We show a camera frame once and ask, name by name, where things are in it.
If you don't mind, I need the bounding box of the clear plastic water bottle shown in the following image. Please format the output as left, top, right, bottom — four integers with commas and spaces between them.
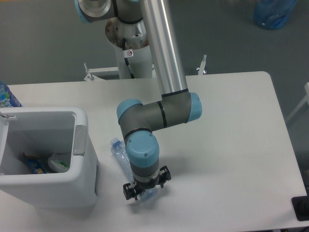
110, 138, 158, 201

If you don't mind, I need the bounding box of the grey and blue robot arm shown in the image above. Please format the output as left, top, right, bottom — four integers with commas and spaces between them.
74, 0, 202, 199

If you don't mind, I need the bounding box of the white plastic trash can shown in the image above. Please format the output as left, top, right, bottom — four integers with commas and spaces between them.
0, 107, 99, 208

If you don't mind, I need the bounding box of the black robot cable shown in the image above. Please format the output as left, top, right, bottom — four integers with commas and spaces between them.
122, 38, 135, 79

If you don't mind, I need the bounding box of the white paper carton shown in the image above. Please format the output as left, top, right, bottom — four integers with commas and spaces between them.
48, 153, 71, 173

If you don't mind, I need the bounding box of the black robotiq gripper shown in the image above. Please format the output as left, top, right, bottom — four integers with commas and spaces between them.
123, 166, 171, 200

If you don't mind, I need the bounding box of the blue plastic bag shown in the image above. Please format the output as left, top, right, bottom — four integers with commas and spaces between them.
253, 0, 297, 30

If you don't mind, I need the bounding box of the black device at table edge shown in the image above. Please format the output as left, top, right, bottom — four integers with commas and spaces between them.
292, 196, 309, 221

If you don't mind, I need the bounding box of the blue labelled bottle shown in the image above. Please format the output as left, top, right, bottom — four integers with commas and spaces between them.
0, 82, 22, 108

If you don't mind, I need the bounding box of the blue snack wrapper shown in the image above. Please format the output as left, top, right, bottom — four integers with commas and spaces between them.
23, 152, 48, 174

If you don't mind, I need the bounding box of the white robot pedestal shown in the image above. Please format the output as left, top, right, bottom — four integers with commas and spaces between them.
83, 19, 208, 82

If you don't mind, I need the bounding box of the white frame at right edge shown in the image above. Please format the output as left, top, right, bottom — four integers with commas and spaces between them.
285, 82, 309, 127

